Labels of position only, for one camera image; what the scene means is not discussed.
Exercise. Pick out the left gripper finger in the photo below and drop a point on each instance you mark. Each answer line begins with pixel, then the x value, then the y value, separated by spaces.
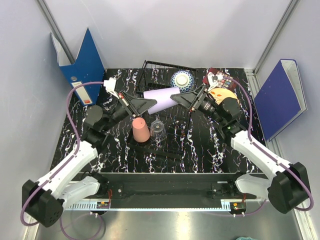
pixel 141 105
pixel 130 98

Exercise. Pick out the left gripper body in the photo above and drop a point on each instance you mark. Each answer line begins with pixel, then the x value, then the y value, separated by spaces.
pixel 121 111

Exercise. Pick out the blue binder left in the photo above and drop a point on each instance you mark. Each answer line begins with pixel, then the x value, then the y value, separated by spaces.
pixel 87 67

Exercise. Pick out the lavender cup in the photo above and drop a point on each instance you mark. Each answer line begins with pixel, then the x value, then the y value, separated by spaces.
pixel 163 98

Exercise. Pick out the teal cloth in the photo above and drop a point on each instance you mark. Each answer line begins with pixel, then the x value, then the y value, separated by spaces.
pixel 245 238

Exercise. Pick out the blue patterned bowl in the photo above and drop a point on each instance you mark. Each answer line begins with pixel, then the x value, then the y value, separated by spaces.
pixel 183 80

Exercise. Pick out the purple binder right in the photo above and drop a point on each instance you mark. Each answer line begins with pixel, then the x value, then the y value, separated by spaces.
pixel 281 98

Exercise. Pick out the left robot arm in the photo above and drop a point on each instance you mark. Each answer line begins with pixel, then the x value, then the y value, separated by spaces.
pixel 46 199

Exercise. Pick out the pink cup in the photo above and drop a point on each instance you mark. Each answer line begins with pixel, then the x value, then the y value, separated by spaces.
pixel 140 130

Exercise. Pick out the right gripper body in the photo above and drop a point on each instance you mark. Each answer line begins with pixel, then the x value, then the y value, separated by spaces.
pixel 209 107

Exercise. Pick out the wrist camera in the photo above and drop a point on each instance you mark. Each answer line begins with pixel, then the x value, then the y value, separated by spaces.
pixel 213 79
pixel 110 86

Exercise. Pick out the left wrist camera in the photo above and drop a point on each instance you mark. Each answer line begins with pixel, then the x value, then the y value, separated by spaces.
pixel 110 86

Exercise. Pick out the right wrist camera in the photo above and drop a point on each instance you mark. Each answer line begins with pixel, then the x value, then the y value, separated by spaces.
pixel 213 79

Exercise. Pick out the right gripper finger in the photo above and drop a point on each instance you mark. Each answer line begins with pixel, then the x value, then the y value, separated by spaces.
pixel 191 95
pixel 186 100

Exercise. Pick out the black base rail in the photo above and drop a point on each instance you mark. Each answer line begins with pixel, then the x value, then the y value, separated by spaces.
pixel 173 192

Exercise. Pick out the black wire dish rack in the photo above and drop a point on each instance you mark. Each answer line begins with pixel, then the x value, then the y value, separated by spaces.
pixel 154 76

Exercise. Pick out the red card booklet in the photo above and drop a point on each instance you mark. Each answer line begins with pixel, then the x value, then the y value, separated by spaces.
pixel 227 81

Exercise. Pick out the beige bird plate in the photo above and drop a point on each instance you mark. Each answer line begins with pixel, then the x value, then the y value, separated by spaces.
pixel 219 94

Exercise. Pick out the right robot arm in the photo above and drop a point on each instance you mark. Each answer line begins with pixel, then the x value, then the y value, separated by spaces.
pixel 286 185

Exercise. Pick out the clear glass cup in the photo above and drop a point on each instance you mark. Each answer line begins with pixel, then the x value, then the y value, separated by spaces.
pixel 157 131

